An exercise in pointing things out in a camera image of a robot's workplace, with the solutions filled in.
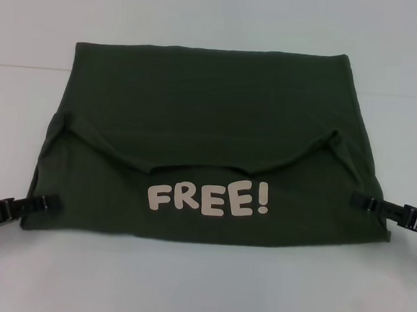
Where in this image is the dark green t-shirt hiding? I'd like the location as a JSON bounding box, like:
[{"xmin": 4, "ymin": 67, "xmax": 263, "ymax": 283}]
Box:
[{"xmin": 18, "ymin": 30, "xmax": 408, "ymax": 272}]

